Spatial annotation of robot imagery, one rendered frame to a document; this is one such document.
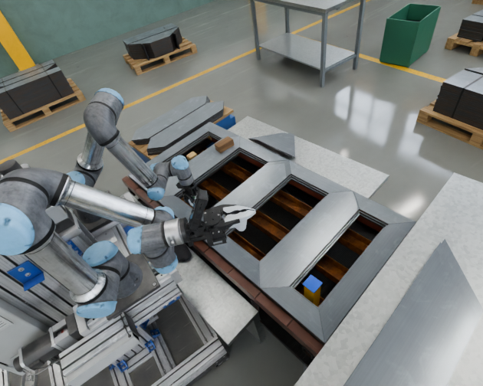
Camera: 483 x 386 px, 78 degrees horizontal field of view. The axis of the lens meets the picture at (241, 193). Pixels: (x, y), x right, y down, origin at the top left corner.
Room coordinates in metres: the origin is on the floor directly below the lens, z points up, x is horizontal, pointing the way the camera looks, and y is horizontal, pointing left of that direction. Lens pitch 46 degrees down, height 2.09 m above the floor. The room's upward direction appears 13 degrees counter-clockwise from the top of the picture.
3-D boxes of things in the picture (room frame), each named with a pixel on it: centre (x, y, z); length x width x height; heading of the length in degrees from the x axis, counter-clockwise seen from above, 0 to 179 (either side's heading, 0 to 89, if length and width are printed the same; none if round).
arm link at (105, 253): (0.67, 0.55, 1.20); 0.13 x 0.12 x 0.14; 0
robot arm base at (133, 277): (0.68, 0.55, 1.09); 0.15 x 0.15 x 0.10
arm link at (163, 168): (1.18, 0.37, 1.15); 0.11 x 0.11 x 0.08; 80
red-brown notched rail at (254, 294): (0.96, 0.29, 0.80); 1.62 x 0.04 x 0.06; 36
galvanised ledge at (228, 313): (1.06, 0.50, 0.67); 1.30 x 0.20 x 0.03; 36
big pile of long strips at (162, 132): (2.17, 0.36, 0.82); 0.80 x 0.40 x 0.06; 126
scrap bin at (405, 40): (4.03, -2.68, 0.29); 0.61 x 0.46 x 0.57; 125
